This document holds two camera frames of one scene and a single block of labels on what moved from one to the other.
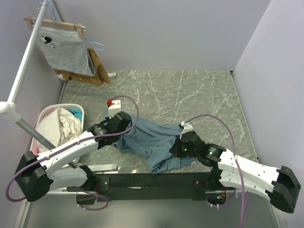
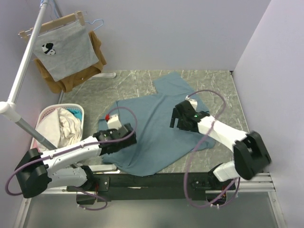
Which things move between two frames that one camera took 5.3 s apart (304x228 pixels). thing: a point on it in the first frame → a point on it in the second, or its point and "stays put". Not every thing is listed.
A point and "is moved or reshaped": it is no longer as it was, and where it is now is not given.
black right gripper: x=175 y=149 → x=175 y=115
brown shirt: x=99 y=77 → x=67 y=84
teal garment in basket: x=77 y=113 stays put
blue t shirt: x=153 y=142 is moved or reshaped
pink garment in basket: x=35 y=149 stays put
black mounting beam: x=152 y=186 stays put
